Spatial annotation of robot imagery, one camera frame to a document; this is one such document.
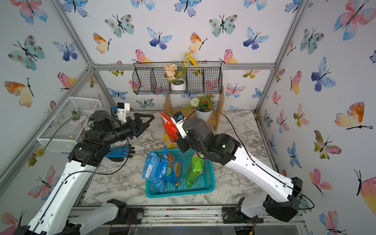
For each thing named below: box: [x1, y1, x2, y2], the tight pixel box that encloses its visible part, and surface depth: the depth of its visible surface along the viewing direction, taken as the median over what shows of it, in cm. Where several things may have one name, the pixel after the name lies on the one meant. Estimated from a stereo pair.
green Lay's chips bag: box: [186, 152, 205, 188], surface depth 73 cm
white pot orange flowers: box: [182, 93, 215, 122], surface depth 98 cm
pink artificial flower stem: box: [43, 108, 88, 151], surface depth 76 cm
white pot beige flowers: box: [164, 51, 199, 91], surface depth 87 cm
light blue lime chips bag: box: [159, 145, 181, 188], surface depth 74 cm
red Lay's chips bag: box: [158, 111, 179, 143], surface depth 64 cm
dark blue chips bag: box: [142, 151, 165, 193], surface depth 74 cm
